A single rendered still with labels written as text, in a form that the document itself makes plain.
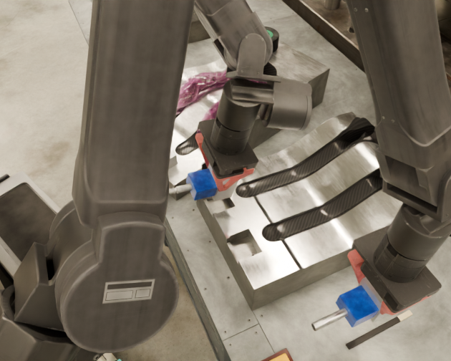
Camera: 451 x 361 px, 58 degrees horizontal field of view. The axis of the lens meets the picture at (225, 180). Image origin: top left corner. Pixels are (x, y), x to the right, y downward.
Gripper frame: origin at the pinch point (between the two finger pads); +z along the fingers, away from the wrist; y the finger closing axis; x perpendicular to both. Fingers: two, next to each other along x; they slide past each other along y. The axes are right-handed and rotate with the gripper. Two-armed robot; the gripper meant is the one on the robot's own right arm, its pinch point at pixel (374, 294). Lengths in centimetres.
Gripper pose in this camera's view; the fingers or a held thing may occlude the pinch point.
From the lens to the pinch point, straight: 65.5
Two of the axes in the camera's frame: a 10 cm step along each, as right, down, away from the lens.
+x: -9.1, 3.0, -2.9
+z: -0.2, 6.5, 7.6
